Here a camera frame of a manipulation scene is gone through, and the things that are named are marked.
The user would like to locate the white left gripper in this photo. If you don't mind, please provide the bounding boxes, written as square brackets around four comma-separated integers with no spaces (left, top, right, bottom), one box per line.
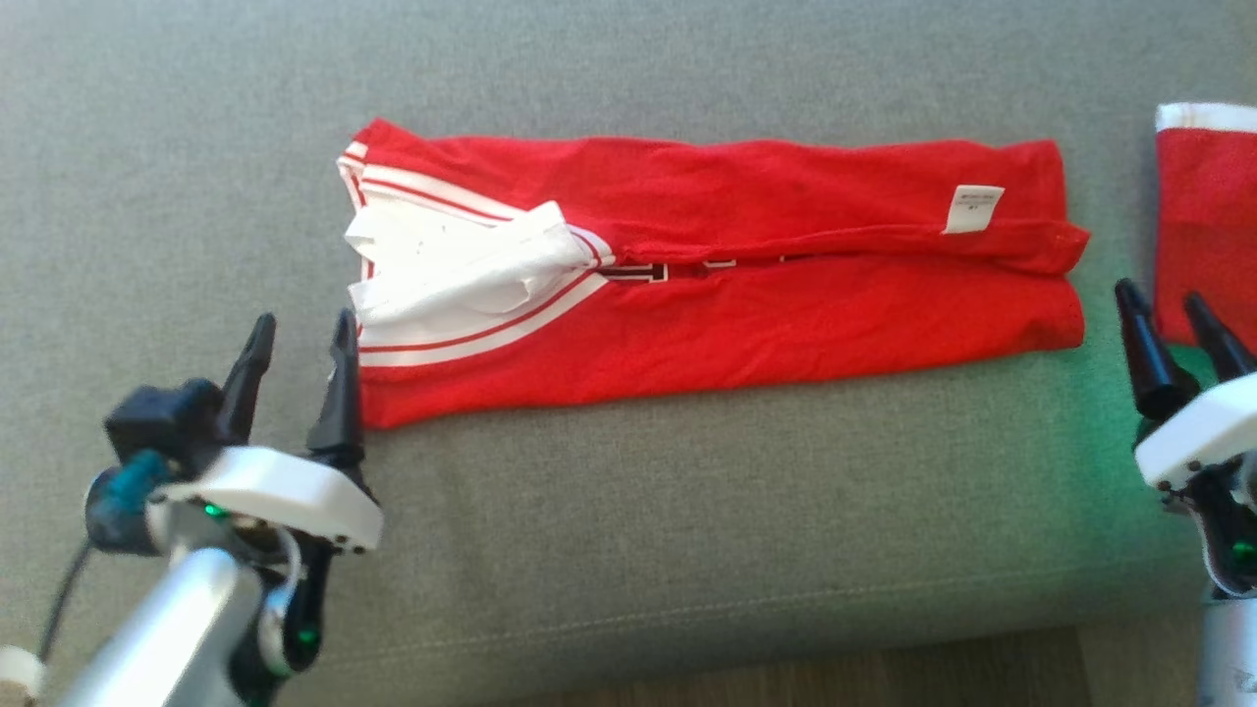
[147,307,385,689]

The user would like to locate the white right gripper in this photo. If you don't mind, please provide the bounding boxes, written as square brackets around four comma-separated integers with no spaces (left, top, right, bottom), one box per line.
[1114,277,1257,596]

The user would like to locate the red white shorts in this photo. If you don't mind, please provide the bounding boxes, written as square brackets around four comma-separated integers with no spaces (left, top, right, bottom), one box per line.
[1151,102,1257,348]

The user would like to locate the red white basketball jersey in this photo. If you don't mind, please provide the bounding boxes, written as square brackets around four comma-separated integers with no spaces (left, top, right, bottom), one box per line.
[337,118,1092,431]

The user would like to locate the grey sofa seat cushion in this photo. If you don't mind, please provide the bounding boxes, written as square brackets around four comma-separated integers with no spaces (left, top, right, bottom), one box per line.
[0,0,1257,707]

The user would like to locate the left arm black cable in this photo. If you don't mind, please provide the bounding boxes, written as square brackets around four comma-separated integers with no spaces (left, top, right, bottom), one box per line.
[39,538,95,661]

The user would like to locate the white cable label tag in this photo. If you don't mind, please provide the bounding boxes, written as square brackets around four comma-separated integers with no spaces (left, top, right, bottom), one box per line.
[0,645,46,701]

